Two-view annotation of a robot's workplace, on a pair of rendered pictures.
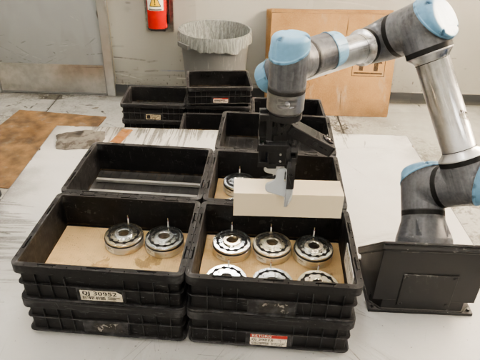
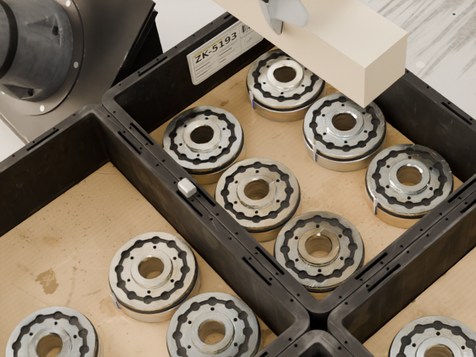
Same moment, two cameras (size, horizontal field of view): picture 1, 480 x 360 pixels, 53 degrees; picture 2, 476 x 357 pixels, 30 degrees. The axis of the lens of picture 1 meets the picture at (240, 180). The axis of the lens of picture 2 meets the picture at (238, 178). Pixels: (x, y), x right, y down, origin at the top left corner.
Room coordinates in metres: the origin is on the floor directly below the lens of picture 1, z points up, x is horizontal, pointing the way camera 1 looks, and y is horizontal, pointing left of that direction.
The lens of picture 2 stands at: (1.35, 0.38, 1.74)
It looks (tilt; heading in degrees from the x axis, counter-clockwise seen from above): 55 degrees down; 236
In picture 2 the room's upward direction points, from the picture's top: 10 degrees counter-clockwise
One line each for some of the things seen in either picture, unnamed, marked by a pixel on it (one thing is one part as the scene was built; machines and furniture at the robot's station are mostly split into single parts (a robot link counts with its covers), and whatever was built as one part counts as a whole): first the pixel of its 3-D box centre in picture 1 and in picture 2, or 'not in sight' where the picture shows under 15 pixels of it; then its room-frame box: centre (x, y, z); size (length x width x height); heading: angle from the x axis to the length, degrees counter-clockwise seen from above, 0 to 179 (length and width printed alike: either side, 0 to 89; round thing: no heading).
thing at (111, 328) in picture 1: (121, 279); not in sight; (0.95, 0.31, 0.76); 0.40 x 0.30 x 0.12; 87
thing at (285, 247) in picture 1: (271, 243); (257, 193); (1.00, -0.09, 0.86); 0.10 x 0.10 x 0.01
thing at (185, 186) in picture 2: not in sight; (187, 187); (1.08, -0.11, 0.94); 0.02 x 0.01 x 0.01; 87
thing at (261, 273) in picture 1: (272, 282); (344, 125); (0.85, -0.09, 0.86); 0.10 x 0.10 x 0.01
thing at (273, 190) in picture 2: (271, 242); (256, 190); (1.00, -0.09, 0.86); 0.05 x 0.05 x 0.01
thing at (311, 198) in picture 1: (286, 198); (298, 12); (0.90, -0.11, 1.08); 0.24 x 0.06 x 0.06; 90
